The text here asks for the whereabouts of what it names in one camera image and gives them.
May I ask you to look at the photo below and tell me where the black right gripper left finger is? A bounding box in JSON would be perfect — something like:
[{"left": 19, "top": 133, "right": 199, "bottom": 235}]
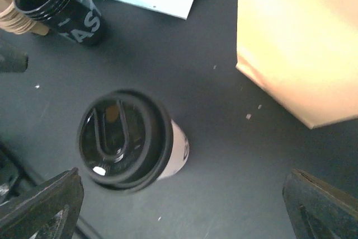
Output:
[{"left": 1, "top": 168, "right": 84, "bottom": 238}]

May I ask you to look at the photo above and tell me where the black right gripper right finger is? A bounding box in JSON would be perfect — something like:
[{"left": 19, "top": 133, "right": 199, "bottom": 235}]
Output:
[{"left": 282, "top": 169, "right": 357, "bottom": 238}]

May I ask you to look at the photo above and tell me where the black plastic cup lid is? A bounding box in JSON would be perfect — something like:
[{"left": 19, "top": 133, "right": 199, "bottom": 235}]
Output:
[{"left": 77, "top": 90, "right": 173, "bottom": 194}]

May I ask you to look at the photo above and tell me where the single white paper cup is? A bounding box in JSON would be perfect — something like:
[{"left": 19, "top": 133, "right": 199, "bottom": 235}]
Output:
[{"left": 149, "top": 117, "right": 190, "bottom": 183}]

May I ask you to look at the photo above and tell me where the brown paper takeout bag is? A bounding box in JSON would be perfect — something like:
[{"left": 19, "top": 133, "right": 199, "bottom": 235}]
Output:
[{"left": 236, "top": 0, "right": 357, "bottom": 129}]

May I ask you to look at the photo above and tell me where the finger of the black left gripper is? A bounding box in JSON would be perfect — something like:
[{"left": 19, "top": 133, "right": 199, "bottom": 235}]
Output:
[{"left": 0, "top": 40, "right": 29, "bottom": 73}]

